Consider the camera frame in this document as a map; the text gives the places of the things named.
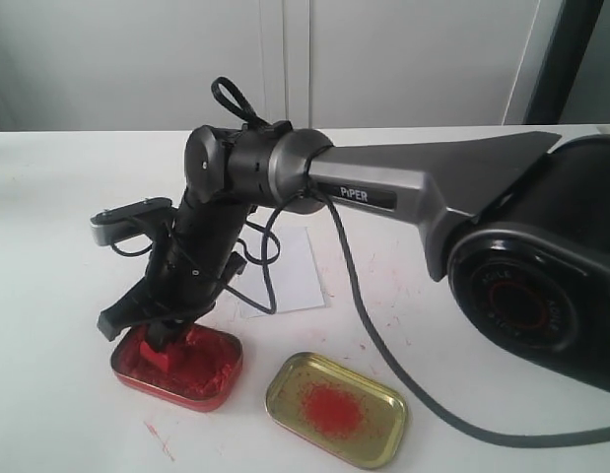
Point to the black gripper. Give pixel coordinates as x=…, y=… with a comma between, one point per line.
x=190, y=263

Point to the red plastic stamp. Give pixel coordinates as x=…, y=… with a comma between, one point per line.
x=165, y=361

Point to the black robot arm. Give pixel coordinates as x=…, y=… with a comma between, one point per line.
x=519, y=226

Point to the red ink paste tin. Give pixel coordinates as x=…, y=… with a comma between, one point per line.
x=209, y=368

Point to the white paper sheet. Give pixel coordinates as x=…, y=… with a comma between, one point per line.
x=294, y=275

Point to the gold tin lid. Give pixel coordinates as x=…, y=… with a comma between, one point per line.
x=343, y=412

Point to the white cabinet doors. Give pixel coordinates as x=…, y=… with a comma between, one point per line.
x=149, y=65

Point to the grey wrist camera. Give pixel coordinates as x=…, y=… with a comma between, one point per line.
x=143, y=218

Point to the dark vertical post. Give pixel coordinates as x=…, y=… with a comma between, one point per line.
x=569, y=41

